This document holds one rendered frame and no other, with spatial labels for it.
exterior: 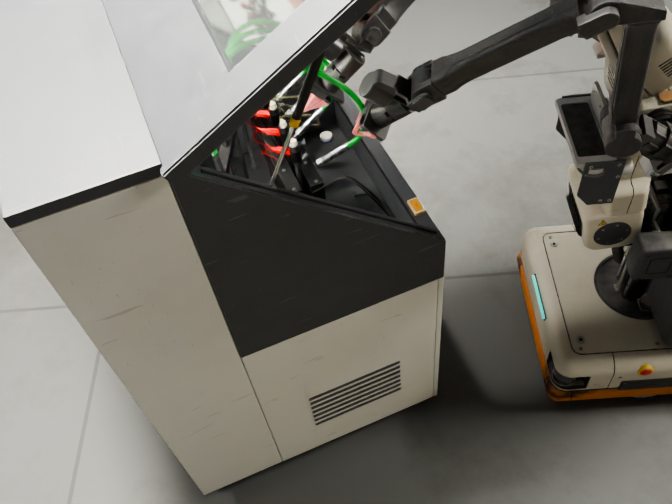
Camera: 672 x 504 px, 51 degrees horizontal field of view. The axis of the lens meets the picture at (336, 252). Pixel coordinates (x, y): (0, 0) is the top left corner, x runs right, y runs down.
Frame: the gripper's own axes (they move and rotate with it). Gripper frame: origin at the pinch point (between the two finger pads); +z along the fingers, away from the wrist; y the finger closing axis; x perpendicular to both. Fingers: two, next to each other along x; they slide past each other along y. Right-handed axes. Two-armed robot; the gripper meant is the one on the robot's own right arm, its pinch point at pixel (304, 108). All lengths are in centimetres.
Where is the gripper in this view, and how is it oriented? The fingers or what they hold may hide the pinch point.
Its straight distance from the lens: 176.7
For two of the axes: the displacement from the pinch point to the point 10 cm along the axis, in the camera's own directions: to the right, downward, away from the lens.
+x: 1.1, 7.8, -6.2
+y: -7.6, -3.4, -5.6
